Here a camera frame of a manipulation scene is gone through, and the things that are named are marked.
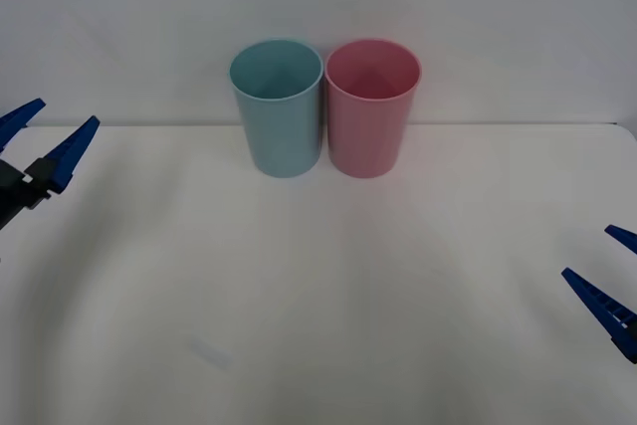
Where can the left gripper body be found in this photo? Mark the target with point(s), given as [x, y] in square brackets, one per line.
[15, 196]

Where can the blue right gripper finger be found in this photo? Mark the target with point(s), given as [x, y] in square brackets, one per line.
[624, 235]
[599, 303]

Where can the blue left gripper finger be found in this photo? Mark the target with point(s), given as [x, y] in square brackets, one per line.
[67, 156]
[17, 121]

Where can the pale blue plastic bin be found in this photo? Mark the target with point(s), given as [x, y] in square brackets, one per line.
[281, 131]

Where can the pink plastic bin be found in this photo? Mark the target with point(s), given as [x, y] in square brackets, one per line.
[365, 131]

